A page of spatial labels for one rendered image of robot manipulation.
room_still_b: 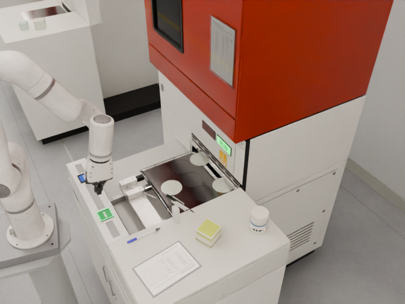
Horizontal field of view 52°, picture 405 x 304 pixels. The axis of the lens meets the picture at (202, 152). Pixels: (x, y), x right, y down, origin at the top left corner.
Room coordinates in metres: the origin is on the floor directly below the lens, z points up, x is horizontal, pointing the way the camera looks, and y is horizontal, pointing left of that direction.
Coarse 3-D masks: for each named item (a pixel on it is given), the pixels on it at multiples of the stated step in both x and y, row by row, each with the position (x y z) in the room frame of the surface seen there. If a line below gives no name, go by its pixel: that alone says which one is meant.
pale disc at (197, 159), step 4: (192, 156) 1.59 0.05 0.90; (196, 156) 1.59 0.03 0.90; (200, 156) 1.59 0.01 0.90; (192, 160) 1.55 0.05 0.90; (196, 160) 1.55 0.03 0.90; (200, 160) 1.55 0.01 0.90; (204, 160) 1.55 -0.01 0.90; (196, 164) 1.53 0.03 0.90; (200, 164) 1.53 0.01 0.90; (204, 164) 1.53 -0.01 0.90
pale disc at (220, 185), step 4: (216, 180) 1.41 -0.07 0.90; (220, 180) 1.41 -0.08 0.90; (224, 180) 1.41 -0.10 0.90; (212, 184) 1.39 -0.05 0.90; (216, 184) 1.39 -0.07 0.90; (220, 184) 1.39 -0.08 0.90; (224, 184) 1.39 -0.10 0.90; (216, 188) 1.36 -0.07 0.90; (220, 188) 1.36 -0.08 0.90; (224, 188) 1.36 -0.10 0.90; (228, 188) 1.36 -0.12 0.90
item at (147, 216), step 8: (136, 184) 1.41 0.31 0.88; (128, 200) 1.30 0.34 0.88; (136, 200) 1.30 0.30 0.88; (144, 200) 1.30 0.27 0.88; (136, 208) 1.25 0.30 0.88; (144, 208) 1.25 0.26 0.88; (152, 208) 1.25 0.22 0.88; (144, 216) 1.21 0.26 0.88; (152, 216) 1.21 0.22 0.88; (144, 224) 1.16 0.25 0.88; (152, 224) 1.16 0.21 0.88
